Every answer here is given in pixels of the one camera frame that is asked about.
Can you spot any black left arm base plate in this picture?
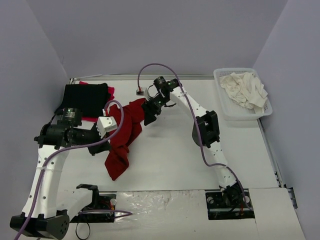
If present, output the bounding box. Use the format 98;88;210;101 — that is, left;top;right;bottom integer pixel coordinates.
70;192;117;224

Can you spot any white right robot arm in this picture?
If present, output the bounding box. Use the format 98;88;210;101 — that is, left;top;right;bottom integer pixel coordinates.
142;76;246;207

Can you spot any black cable loop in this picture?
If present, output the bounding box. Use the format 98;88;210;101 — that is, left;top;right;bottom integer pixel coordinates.
75;219;91;240

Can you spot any folded black t-shirt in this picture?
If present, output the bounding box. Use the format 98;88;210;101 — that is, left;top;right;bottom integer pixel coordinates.
54;83;111;118

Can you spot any folded red t-shirt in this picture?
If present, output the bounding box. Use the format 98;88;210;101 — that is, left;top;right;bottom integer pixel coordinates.
78;81;115;122

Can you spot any white plastic laundry basket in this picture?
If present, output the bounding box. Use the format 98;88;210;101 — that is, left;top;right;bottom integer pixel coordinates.
213;67;273;121

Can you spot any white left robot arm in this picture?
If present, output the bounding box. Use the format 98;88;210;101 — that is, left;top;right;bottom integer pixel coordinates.
9;108;118;240

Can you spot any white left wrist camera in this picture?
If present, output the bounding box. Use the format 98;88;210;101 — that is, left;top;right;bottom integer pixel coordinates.
96;116;118;139

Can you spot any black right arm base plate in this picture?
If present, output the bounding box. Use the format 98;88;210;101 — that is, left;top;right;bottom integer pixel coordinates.
205;190;255;221

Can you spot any white t-shirts pile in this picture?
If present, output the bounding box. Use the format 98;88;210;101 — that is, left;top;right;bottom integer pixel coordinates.
219;72;268;114

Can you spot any red t-shirt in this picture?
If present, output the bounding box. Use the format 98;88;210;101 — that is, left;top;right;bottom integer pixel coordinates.
104;98;145;181
78;81;115;122

